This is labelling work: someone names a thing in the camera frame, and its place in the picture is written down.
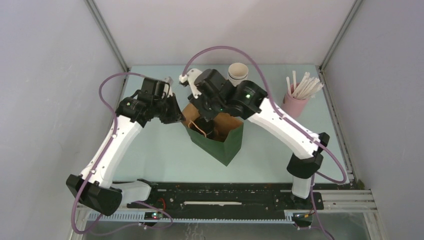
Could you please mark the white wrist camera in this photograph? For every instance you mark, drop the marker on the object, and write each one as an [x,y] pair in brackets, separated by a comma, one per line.
[189,80]
[168,87]

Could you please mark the pink straw holder cup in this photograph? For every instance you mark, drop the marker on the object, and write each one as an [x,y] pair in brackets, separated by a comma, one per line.
[293,106]

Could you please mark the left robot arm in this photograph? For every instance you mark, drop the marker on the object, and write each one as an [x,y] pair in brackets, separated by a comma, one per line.
[94,187]

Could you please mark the white wrapped straws bundle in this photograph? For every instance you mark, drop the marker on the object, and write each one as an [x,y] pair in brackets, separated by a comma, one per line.
[306,88]

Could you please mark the black cup lid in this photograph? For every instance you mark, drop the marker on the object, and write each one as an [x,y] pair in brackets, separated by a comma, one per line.
[204,127]

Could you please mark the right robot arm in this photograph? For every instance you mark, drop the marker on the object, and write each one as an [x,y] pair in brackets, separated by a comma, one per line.
[257,107]

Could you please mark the stack of paper cups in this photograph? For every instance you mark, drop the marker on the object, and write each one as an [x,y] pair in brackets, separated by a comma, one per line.
[237,72]

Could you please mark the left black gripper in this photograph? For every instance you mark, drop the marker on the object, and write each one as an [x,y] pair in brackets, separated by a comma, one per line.
[176,115]

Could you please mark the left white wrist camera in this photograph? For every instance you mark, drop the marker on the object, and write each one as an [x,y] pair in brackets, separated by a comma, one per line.
[168,87]

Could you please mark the green paper bag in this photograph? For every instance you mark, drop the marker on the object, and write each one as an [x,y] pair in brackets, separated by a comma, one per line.
[228,135]

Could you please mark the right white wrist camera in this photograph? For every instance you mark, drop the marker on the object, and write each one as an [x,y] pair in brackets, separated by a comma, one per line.
[189,80]

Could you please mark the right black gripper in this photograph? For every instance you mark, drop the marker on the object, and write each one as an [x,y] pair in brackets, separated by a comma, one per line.
[197,103]

